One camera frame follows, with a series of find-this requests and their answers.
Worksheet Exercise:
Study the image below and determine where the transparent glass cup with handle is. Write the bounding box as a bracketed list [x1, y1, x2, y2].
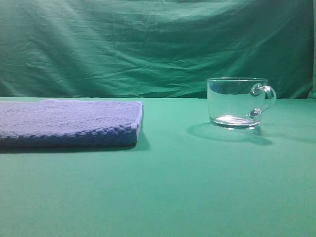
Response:
[206, 78, 277, 130]

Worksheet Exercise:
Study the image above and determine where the blue folded towel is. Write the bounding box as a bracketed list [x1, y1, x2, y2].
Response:
[0, 99, 143, 148]

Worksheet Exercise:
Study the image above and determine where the green backdrop cloth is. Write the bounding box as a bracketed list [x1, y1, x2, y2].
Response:
[0, 0, 316, 98]

